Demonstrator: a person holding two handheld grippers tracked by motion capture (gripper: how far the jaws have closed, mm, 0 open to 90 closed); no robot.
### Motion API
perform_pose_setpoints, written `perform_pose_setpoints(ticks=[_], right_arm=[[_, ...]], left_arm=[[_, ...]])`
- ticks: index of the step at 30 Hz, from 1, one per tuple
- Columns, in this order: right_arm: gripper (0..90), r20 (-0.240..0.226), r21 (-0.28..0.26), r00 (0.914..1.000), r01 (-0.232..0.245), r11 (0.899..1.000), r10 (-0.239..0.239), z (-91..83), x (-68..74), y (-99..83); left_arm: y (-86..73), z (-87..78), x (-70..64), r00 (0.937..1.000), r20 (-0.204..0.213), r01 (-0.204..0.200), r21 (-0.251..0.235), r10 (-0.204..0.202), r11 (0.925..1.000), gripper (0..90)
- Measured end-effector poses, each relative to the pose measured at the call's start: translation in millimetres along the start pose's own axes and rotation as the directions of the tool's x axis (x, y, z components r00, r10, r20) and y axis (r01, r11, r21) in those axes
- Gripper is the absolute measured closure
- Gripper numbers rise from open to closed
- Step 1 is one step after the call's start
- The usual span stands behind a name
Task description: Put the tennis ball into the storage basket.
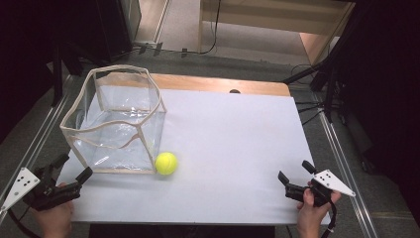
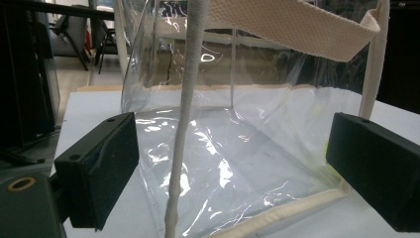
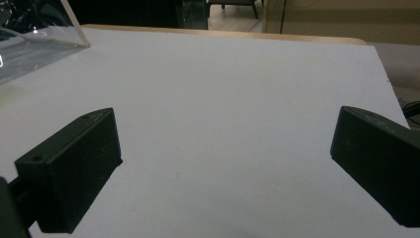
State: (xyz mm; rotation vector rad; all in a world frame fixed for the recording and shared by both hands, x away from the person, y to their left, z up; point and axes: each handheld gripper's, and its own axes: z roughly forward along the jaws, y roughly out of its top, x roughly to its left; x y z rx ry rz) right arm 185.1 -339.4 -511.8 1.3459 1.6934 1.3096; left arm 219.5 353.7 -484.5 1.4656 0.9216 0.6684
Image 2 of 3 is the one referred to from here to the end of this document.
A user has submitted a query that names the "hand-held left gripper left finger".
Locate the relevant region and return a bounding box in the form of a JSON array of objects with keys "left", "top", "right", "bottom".
[{"left": 53, "top": 111, "right": 141, "bottom": 232}]

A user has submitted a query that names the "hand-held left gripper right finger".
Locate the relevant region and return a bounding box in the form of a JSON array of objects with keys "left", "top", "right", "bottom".
[{"left": 325, "top": 112, "right": 420, "bottom": 233}]

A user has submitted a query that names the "clear plastic tote bag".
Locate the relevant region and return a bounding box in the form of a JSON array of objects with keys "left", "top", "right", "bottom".
[{"left": 112, "top": 0, "right": 391, "bottom": 238}]

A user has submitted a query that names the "black monitor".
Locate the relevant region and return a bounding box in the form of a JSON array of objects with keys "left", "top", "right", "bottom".
[{"left": 0, "top": 2, "right": 61, "bottom": 149}]

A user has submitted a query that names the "grey office chair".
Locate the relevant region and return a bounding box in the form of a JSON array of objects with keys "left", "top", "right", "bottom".
[{"left": 49, "top": 5, "right": 100, "bottom": 71}]

